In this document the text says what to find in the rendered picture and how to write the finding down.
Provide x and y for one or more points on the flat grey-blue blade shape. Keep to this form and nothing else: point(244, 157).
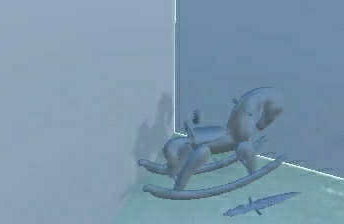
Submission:
point(263, 202)

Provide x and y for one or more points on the grey-blue rocking horse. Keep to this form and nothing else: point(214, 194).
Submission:
point(240, 130)

